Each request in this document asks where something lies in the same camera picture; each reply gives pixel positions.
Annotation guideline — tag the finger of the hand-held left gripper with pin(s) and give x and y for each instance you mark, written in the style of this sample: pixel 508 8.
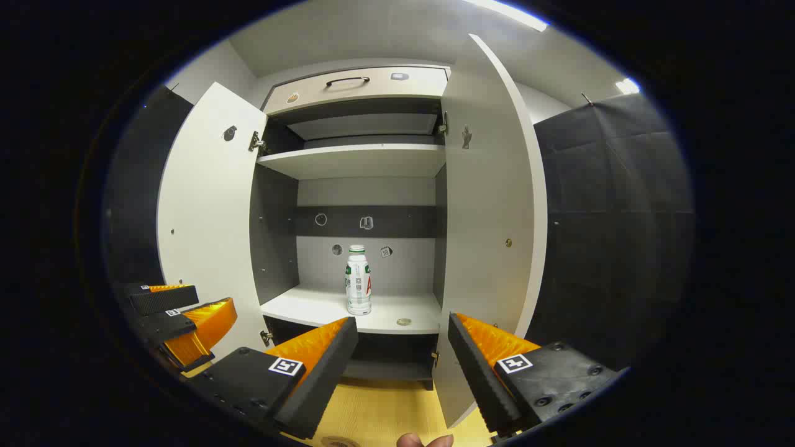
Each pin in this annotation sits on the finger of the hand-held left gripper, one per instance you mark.
pixel 168 300
pixel 161 326

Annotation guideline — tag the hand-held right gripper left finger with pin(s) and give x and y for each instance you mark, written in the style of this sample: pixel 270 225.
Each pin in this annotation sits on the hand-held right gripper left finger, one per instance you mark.
pixel 323 379

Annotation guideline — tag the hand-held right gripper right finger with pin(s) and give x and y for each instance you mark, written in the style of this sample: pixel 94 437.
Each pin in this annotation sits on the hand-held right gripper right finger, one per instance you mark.
pixel 478 379

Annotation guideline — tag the white cabinet door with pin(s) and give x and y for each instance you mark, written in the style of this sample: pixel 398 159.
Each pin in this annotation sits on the white cabinet door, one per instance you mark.
pixel 484 217
pixel 211 217

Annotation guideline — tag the white plastic bottle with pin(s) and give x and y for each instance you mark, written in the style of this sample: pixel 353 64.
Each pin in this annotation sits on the white plastic bottle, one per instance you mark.
pixel 358 285

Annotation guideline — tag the grey and white cabinet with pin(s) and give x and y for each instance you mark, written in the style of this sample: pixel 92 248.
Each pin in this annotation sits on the grey and white cabinet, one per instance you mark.
pixel 366 161

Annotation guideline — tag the small ceiling light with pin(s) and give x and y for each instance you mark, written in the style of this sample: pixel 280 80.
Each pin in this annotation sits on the small ceiling light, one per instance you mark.
pixel 627 85

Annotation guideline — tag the long ceiling light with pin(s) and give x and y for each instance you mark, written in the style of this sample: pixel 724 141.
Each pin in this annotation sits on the long ceiling light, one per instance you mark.
pixel 509 13

